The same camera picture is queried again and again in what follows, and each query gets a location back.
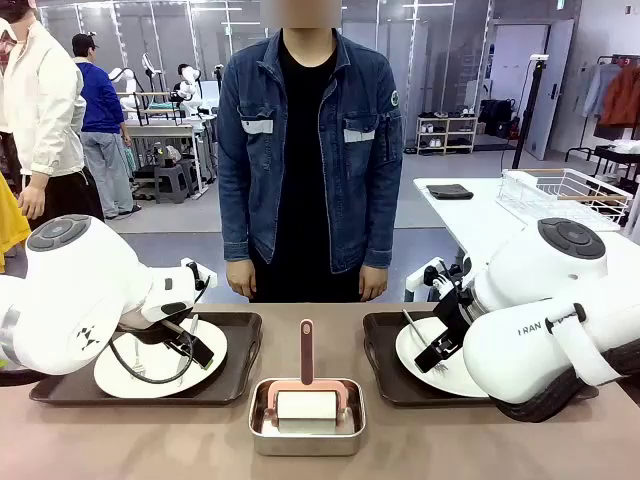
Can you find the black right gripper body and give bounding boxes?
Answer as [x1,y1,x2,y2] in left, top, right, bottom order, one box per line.
[432,286,477,335]

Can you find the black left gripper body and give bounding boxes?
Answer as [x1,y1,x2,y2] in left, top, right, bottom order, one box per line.
[115,318,196,347]

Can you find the white round plate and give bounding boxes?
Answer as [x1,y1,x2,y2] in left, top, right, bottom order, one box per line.
[394,315,494,400]
[93,315,229,400]

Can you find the dark brown serving tray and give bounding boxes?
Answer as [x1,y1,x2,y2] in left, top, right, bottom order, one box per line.
[28,312,264,407]
[362,310,600,407]

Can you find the pink lint roller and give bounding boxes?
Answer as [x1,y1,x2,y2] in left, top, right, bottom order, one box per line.
[264,318,351,421]

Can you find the person's right hand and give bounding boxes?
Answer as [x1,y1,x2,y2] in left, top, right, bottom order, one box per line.
[225,259,257,301]

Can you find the person's left hand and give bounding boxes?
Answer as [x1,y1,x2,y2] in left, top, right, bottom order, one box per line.
[358,264,390,302]

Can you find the silver fork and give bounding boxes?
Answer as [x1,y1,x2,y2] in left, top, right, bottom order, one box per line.
[402,308,449,376]
[130,339,147,379]

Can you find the white side table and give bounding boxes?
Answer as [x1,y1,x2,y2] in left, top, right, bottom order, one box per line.
[404,177,640,301]

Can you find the dark folded cloth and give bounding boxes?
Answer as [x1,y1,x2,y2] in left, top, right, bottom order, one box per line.
[426,183,475,201]

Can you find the stainless steel rectangular tray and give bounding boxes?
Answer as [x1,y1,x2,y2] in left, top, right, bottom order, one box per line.
[248,377,367,457]

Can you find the grey plastic stool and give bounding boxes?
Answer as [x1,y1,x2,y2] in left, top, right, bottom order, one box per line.
[152,162,199,204]

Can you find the white shoe rack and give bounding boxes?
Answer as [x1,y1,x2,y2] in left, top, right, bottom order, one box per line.
[415,115,479,155]

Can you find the yellow garment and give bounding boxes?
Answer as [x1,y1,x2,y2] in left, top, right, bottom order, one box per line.
[0,172,32,274]

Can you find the black bags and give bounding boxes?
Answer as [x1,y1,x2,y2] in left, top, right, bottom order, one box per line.
[478,98,521,140]

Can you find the white background workbench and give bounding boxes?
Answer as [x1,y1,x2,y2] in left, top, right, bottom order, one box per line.
[117,89,210,197]

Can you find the black tripod stand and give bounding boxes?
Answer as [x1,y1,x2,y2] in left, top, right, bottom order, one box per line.
[512,52,550,170]

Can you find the black clothes rack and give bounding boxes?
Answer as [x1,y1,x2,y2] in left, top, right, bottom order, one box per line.
[564,54,640,164]

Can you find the person in denim jacket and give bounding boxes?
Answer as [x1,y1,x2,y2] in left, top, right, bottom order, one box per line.
[216,0,405,304]

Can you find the man in cream jacket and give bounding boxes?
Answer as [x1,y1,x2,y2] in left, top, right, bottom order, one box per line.
[0,0,106,221]

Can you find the light grey hanging shirt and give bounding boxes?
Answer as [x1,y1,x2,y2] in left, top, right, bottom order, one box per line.
[582,63,621,119]

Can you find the orange hanging jacket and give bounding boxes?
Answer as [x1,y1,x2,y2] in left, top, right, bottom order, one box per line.
[598,64,640,129]

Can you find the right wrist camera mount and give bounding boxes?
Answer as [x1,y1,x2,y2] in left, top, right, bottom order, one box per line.
[423,257,467,297]

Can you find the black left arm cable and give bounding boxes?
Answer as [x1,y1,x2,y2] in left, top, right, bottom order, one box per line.
[107,264,212,385]

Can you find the white wire dish rack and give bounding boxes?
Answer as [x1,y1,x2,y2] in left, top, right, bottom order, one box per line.
[496,168,634,232]

